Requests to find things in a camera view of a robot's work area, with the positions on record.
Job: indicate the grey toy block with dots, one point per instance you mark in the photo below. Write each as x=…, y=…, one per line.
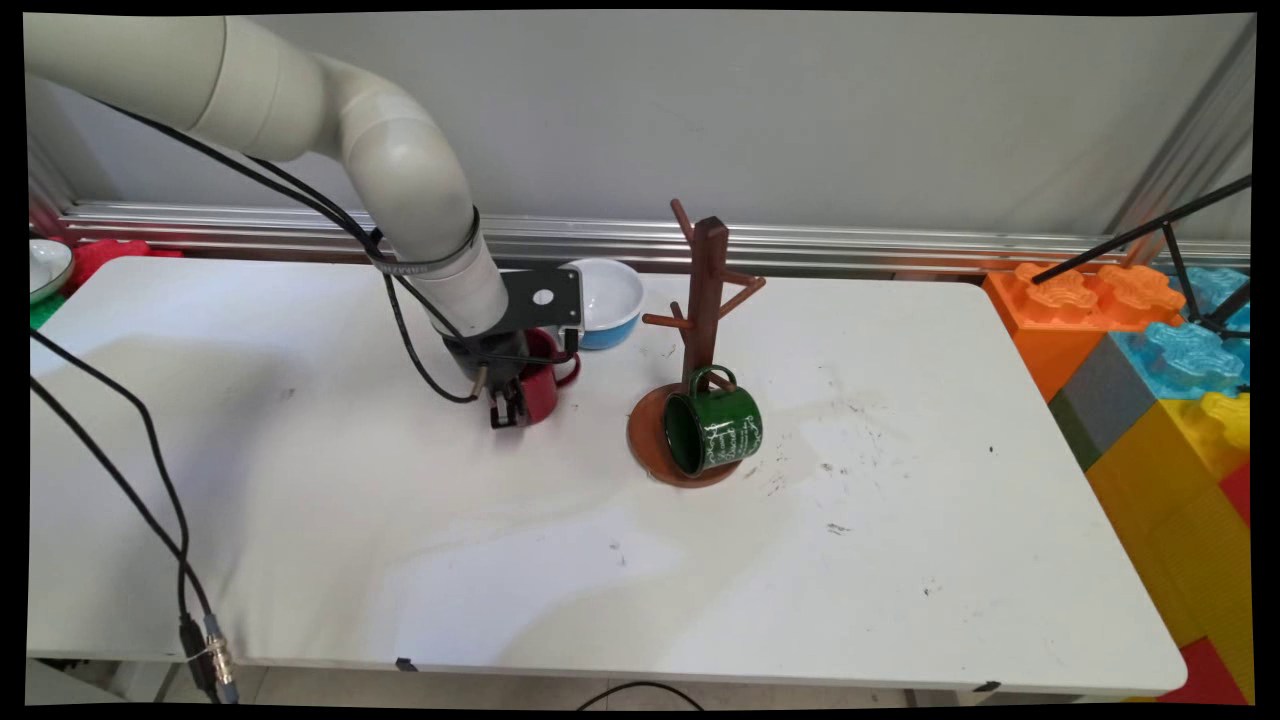
x=1110, y=400

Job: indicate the blue bowl white inside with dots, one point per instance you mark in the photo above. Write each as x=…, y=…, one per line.
x=615, y=295

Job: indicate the orange studded toy block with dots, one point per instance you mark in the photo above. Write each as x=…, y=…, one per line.
x=1040, y=340

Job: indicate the red enamel mug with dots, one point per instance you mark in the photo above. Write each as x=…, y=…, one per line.
x=545, y=395

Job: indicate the green toy block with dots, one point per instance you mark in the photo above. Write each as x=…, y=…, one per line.
x=42, y=312

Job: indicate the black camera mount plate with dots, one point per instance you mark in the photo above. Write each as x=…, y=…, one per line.
x=555, y=315

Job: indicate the green enamel mug white print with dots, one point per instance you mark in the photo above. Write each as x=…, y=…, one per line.
x=725, y=435

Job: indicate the black tripod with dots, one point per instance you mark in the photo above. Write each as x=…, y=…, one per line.
x=1165, y=226

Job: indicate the large red studded toy block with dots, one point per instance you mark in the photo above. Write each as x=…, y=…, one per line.
x=1238, y=495

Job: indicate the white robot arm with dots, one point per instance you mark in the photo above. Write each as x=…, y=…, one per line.
x=250, y=80

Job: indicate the giant coloured toy bricks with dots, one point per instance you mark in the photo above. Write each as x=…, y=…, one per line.
x=1160, y=520

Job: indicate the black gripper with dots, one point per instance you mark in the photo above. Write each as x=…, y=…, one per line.
x=485, y=358

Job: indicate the small red toy block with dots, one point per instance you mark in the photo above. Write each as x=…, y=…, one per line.
x=1205, y=675

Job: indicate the brown wooden mug tree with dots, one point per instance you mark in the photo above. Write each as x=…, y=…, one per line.
x=708, y=290

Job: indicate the aluminium frame rail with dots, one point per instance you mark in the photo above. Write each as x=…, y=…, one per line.
x=800, y=240

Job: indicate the light blue studded toy block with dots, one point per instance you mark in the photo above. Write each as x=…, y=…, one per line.
x=1180, y=360

